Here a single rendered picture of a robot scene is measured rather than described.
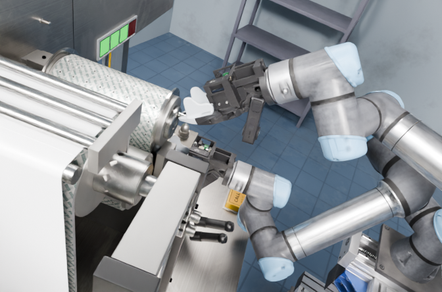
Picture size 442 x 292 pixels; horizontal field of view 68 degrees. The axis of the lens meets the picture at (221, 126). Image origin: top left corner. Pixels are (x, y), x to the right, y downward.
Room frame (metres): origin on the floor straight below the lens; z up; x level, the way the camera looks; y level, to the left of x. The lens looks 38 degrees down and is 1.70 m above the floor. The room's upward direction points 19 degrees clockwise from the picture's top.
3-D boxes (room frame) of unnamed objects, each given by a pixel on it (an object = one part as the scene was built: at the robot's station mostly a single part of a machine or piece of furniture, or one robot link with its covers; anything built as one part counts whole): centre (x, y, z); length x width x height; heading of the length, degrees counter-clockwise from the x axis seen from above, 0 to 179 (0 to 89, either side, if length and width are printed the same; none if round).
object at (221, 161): (0.60, 0.00, 1.12); 0.12 x 0.08 x 0.09; 87
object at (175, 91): (0.55, 0.12, 1.25); 0.15 x 0.01 x 0.15; 177
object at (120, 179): (0.30, 0.11, 1.34); 0.06 x 0.06 x 0.06; 87
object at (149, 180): (0.29, 0.05, 1.34); 0.06 x 0.03 x 0.03; 87
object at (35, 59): (0.57, 0.41, 1.28); 0.06 x 0.05 x 0.02; 87
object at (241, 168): (0.59, -0.08, 1.11); 0.08 x 0.05 x 0.08; 177
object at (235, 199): (0.69, -0.13, 0.91); 0.07 x 0.07 x 0.02; 87
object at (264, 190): (0.59, -0.16, 1.11); 0.11 x 0.08 x 0.09; 87
